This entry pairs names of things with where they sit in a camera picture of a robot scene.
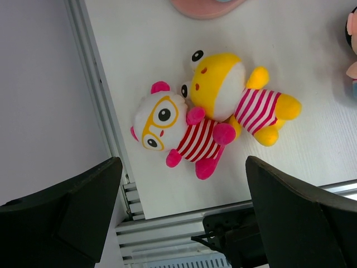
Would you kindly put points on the white slotted cable duct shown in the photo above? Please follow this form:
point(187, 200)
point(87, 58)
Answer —
point(202, 261)

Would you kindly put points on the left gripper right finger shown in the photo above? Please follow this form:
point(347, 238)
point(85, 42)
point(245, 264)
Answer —
point(301, 225)

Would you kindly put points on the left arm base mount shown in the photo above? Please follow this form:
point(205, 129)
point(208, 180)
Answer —
point(236, 235)

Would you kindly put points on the aluminium front rail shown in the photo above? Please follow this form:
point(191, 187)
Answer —
point(166, 238)

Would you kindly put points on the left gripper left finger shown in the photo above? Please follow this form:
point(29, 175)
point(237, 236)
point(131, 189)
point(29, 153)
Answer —
point(65, 225)

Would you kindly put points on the white pink bear plush left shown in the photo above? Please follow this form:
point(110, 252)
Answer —
point(163, 122)

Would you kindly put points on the pink three-tier shelf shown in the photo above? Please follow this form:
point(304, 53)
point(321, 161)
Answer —
point(205, 9)

